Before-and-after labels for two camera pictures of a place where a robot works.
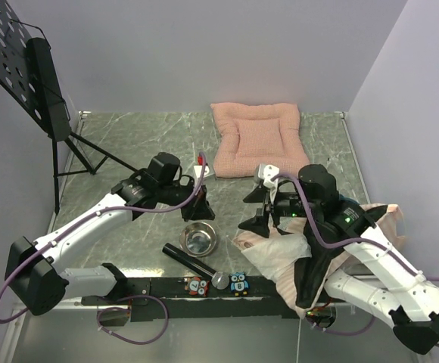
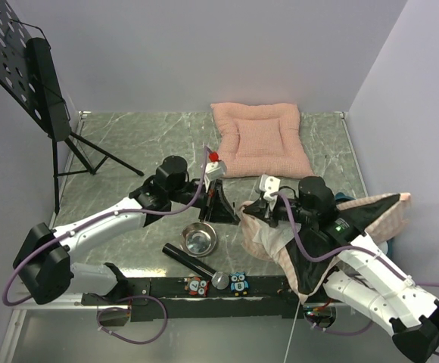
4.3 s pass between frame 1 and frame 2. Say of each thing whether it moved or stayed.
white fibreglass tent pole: moved
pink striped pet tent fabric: moved
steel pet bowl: stayed
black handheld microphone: stayed
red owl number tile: stayed
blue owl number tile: stayed
